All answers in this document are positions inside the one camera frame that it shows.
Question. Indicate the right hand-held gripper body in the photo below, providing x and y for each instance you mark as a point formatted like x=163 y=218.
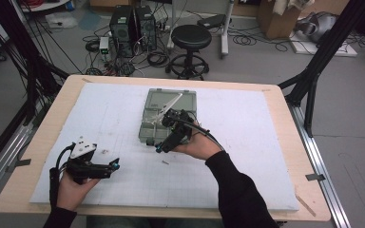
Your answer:
x=182 y=126

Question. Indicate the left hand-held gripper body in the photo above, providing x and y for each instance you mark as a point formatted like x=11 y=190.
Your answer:
x=82 y=169

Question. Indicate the grey plastic compartment box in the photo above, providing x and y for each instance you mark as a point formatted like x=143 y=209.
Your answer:
x=155 y=104

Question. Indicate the person's left hand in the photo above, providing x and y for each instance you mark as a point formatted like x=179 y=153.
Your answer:
x=71 y=193

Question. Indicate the person's right hand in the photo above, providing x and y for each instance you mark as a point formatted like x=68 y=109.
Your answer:
x=201 y=145

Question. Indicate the white grid mat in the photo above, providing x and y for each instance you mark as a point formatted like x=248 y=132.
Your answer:
x=234 y=142

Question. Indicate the grey tape piece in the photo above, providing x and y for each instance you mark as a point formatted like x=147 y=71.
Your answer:
x=315 y=177
x=20 y=163

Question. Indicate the black round stool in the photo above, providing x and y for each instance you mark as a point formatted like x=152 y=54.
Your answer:
x=190 y=38

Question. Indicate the black computer tower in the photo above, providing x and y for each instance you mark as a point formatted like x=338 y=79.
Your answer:
x=122 y=28
x=146 y=27

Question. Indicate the white metal stand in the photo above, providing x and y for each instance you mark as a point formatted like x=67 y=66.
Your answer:
x=225 y=28

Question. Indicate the black flat device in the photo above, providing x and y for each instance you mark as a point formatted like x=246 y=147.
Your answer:
x=212 y=21

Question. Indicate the small white power box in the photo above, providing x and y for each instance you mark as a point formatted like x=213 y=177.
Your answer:
x=104 y=45

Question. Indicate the brown cardboard box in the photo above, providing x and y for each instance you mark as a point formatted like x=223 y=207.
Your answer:
x=277 y=20

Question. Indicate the thin wooden stick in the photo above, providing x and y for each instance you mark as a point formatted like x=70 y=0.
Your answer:
x=305 y=205

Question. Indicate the white flat board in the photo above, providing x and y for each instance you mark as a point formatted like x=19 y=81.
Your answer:
x=332 y=49

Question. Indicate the grey rounded device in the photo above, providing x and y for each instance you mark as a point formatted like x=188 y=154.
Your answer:
x=318 y=25

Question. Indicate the aluminium rail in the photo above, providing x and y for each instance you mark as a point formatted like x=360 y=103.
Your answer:
x=3 y=158
x=320 y=164

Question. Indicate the black metal frame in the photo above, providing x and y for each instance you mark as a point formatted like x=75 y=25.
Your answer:
x=323 y=53
x=31 y=63

